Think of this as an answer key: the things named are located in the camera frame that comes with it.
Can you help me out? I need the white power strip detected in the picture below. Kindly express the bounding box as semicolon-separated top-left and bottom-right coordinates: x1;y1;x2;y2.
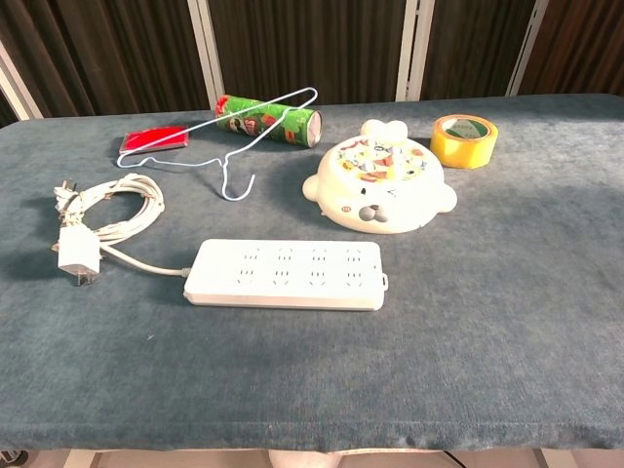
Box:
182;238;390;313

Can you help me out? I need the white plug adapter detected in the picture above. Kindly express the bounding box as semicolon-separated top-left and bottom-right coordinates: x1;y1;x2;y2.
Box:
57;227;102;288

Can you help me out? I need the white seal fishing toy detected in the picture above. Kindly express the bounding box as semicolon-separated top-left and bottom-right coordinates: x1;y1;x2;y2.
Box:
301;118;458;236

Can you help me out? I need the green Pringles can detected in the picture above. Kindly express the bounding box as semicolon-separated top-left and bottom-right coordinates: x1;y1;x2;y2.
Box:
214;94;324;150

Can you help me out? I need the blue-grey table cloth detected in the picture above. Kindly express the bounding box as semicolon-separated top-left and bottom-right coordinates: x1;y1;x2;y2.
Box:
0;93;624;452

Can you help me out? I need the yellow packing tape roll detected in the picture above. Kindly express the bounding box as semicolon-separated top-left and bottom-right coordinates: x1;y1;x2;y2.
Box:
429;114;499;171

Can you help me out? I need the flat red packet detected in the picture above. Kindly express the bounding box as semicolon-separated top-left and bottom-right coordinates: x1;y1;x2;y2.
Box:
119;125;190;156

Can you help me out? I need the pale rounded robot body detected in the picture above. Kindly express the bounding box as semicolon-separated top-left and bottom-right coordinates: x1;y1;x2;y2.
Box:
266;448;343;468

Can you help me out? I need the pale blue wire hanger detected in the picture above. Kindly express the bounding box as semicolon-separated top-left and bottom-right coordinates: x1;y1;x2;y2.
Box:
116;86;319;201

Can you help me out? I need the white coiled power cable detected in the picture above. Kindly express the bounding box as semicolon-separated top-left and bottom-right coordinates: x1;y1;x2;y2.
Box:
52;174;194;277

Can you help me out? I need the white slanted frame post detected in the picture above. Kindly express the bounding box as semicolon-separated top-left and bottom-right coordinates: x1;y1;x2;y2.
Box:
395;0;436;102
505;0;551;97
0;41;44;121
186;0;226;106

